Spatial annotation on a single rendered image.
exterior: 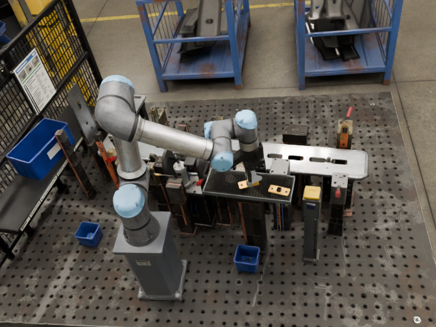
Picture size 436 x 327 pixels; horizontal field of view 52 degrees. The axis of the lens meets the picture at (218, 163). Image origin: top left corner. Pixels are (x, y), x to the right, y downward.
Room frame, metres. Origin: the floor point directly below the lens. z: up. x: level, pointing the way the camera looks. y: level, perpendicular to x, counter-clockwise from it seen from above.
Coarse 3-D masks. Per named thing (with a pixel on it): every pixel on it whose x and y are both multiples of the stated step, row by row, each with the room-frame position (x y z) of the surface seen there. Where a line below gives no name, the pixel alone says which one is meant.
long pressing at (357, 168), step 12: (108, 144) 1.86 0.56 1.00; (144, 144) 1.80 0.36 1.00; (264, 144) 1.62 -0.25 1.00; (276, 144) 1.61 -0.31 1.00; (144, 156) 1.70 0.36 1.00; (264, 156) 1.54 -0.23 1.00; (288, 156) 1.51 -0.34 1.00; (312, 156) 1.48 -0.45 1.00; (324, 156) 1.46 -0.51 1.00; (336, 156) 1.45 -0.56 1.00; (348, 156) 1.43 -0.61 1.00; (360, 156) 1.42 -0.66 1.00; (300, 168) 1.42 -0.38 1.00; (312, 168) 1.40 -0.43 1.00; (324, 168) 1.39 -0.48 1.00; (336, 168) 1.37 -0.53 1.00; (348, 168) 1.36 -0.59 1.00; (360, 168) 1.35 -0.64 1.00
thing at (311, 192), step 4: (308, 188) 1.16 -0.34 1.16; (312, 188) 1.15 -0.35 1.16; (316, 188) 1.15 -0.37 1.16; (320, 188) 1.15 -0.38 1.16; (304, 192) 1.14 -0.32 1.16; (308, 192) 1.14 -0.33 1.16; (312, 192) 1.13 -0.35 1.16; (316, 192) 1.13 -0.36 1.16; (304, 196) 1.12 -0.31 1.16; (308, 196) 1.12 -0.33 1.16; (312, 196) 1.11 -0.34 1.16; (316, 196) 1.11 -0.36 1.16
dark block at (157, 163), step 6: (156, 162) 1.52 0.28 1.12; (156, 168) 1.49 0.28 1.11; (162, 168) 1.48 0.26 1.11; (162, 174) 1.49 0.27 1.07; (162, 180) 1.50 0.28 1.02; (162, 186) 1.50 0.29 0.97; (168, 198) 1.50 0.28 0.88; (168, 204) 1.50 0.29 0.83; (174, 210) 1.49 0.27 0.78; (174, 216) 1.50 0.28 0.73
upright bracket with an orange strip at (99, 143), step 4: (96, 136) 1.71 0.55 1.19; (96, 140) 1.71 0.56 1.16; (100, 140) 1.71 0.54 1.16; (100, 144) 1.70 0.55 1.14; (100, 148) 1.71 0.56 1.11; (104, 148) 1.71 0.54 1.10; (104, 152) 1.70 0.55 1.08; (104, 156) 1.71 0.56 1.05; (104, 160) 1.71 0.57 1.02; (108, 164) 1.70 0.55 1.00; (108, 168) 1.71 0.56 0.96; (112, 168) 1.70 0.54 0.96; (112, 172) 1.70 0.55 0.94; (112, 176) 1.71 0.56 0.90; (116, 176) 1.70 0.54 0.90; (116, 180) 1.70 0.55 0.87; (116, 184) 1.71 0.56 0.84
